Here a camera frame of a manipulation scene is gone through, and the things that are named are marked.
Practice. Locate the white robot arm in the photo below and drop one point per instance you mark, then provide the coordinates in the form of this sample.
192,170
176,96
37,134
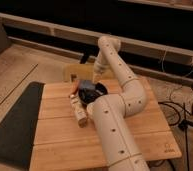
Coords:
118,144

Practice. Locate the white wall shelf rail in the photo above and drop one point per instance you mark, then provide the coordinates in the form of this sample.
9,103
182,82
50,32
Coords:
129,45

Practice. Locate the dark ceramic bowl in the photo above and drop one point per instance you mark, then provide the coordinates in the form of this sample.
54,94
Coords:
88,91

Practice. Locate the dark floor mat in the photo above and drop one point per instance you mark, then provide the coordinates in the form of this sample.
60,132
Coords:
17,129

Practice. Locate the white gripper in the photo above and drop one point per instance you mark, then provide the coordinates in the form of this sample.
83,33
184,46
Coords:
98,69

